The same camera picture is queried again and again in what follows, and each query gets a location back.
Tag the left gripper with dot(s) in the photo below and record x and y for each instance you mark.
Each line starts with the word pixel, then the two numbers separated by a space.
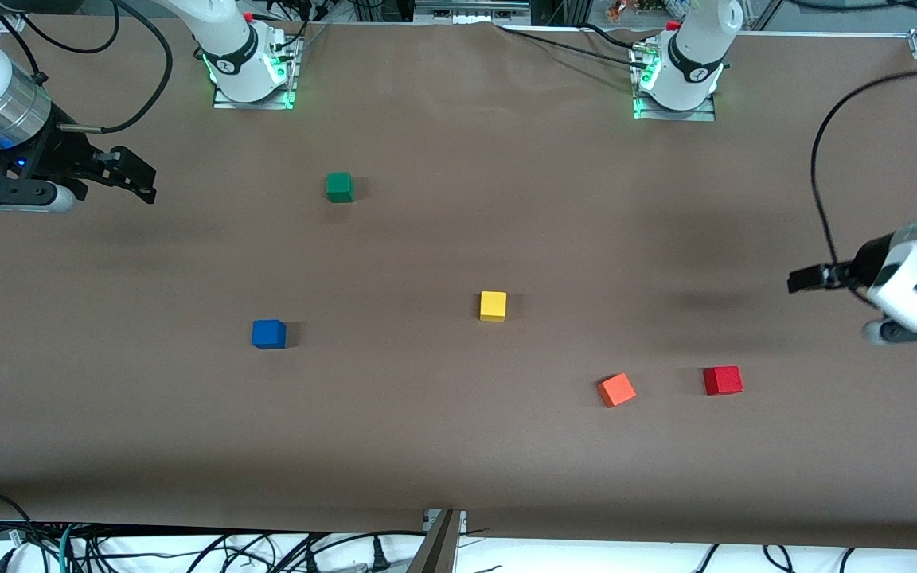
pixel 866 263

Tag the red cube block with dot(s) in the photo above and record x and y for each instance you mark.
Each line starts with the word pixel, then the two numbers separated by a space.
pixel 723 380

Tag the green cube block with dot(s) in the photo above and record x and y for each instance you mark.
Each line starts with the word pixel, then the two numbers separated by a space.
pixel 339 187

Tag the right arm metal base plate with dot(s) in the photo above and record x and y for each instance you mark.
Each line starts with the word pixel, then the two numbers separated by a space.
pixel 251 104

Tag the brown table cover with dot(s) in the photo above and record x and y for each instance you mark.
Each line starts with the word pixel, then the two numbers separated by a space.
pixel 458 446

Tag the small orange background object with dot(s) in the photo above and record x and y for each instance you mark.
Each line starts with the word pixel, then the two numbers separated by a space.
pixel 616 9

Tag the blue cube block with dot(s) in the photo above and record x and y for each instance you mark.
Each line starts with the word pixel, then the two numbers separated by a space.
pixel 268 334

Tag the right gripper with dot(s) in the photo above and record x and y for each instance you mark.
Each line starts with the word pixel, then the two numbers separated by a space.
pixel 51 153

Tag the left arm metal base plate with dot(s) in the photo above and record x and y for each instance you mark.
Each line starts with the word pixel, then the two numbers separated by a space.
pixel 673 116

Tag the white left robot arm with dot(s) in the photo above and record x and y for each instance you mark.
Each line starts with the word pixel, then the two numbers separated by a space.
pixel 697 48

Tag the metal camera post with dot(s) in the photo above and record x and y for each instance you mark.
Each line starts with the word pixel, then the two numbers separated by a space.
pixel 438 549

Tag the yellow cube block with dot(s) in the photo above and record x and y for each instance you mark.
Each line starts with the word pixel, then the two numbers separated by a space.
pixel 493 305

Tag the orange cube block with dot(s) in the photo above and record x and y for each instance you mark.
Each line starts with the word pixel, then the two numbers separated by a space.
pixel 616 391

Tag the black power plug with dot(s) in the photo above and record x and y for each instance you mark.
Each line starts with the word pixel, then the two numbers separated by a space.
pixel 380 557

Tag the silver metal box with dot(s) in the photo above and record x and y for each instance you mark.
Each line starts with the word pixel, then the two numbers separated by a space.
pixel 470 9

